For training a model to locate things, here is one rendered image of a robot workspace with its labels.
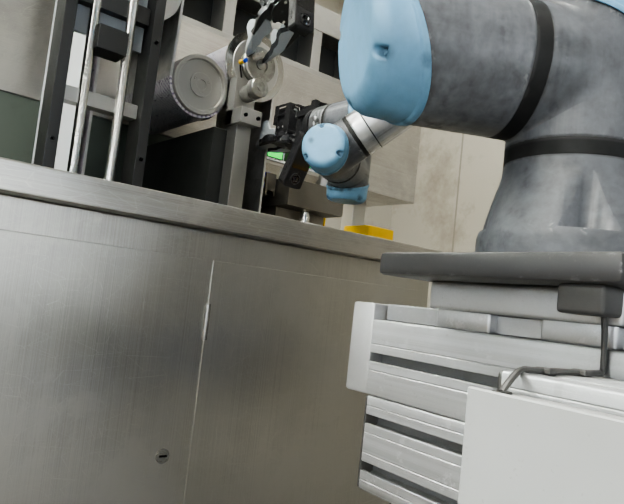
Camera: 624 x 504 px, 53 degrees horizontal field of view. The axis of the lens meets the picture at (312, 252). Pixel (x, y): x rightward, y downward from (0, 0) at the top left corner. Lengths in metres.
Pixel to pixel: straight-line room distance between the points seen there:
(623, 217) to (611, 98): 0.09
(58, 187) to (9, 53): 0.71
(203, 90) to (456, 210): 3.20
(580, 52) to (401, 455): 0.37
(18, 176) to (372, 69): 0.50
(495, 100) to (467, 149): 3.88
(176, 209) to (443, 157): 3.72
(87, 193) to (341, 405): 0.59
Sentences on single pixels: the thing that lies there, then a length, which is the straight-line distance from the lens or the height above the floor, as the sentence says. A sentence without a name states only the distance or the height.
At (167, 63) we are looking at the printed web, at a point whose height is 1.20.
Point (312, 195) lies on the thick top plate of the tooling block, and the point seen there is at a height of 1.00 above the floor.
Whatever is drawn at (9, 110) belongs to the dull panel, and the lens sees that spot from 1.51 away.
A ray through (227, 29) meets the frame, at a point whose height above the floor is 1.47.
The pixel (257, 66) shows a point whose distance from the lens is 1.37.
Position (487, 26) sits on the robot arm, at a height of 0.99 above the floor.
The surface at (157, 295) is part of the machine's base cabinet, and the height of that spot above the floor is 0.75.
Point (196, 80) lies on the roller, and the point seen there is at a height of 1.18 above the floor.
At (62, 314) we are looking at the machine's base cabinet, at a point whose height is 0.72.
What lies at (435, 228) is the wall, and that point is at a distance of 4.45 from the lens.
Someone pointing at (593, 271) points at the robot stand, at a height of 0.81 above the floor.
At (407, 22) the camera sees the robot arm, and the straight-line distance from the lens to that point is 0.49.
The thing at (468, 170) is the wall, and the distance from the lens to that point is 4.35.
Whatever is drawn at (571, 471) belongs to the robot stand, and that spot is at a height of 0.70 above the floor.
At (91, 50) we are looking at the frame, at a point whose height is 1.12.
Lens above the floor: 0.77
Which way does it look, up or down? 5 degrees up
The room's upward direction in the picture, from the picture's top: 6 degrees clockwise
